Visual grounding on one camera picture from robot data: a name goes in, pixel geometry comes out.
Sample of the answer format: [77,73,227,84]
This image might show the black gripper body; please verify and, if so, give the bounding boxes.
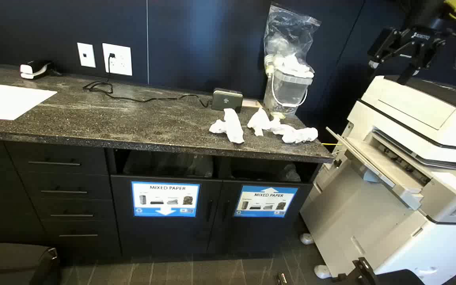
[406,21,449,56]

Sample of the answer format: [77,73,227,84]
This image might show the long white paper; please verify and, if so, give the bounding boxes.
[207,107,245,146]

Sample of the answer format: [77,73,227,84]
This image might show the dark bin door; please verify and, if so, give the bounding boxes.
[108,175,221,259]
[213,181,313,255]

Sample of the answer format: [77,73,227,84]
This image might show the white tissue wad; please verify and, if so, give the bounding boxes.
[264,53,313,81]

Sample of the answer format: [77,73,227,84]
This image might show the clear plastic bag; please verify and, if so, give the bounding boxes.
[260,4,321,78]

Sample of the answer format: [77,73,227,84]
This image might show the clear plastic bucket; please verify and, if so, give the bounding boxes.
[262,65,314,116]

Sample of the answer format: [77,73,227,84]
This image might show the flat crumpled white paper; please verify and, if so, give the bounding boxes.
[279,126,319,146]

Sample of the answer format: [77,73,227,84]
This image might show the white office printer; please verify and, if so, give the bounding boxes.
[298,75,456,285]

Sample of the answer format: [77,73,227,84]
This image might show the grey power adapter box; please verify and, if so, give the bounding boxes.
[210,88,245,113]

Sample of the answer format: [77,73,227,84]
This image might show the blue label with up arrow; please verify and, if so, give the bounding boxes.
[232,184,298,221]

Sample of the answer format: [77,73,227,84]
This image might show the large white outlet plate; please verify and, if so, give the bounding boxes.
[101,42,134,78]

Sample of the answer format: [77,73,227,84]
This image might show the blue label with down arrow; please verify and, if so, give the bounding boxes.
[129,179,200,219]

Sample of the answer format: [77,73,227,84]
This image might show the dark cabinet drawer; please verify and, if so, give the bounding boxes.
[4,141,107,178]
[18,175,112,205]
[39,224,120,257]
[28,203,115,227]

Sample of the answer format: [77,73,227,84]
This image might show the flat white paper sheet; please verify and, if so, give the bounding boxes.
[0,84,58,122]

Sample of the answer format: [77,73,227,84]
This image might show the black power cable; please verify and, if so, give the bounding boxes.
[80,80,215,110]

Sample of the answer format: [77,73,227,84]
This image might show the small white wall plate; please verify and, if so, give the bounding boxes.
[75,42,97,70]

